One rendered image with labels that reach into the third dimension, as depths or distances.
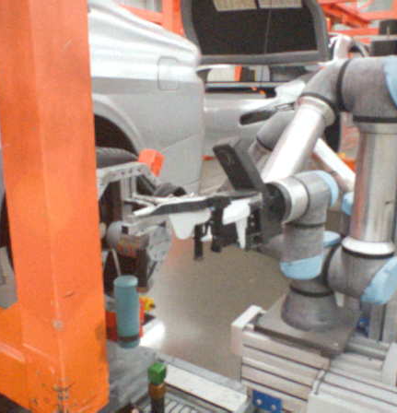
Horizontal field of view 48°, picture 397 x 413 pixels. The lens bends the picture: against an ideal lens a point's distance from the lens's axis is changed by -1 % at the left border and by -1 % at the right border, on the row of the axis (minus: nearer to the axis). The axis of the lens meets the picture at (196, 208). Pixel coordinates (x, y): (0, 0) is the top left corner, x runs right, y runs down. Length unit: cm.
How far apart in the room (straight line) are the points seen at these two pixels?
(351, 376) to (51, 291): 75
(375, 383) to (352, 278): 26
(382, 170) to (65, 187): 71
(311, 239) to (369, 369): 47
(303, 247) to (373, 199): 26
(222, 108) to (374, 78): 319
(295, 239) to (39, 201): 59
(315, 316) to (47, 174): 72
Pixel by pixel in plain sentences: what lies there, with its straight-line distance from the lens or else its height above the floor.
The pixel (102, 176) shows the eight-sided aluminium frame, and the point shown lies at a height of 111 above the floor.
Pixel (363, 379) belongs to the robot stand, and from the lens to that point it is 119.
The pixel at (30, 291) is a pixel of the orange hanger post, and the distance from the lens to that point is 122.
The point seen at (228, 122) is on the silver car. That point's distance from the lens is 408.
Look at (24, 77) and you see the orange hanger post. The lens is 108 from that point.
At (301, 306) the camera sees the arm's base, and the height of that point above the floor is 88.
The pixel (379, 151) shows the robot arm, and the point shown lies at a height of 127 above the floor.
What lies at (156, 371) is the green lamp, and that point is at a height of 66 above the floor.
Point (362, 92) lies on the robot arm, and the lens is 100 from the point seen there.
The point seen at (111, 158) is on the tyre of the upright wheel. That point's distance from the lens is 174.
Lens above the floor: 140
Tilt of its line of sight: 15 degrees down
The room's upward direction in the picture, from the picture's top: straight up
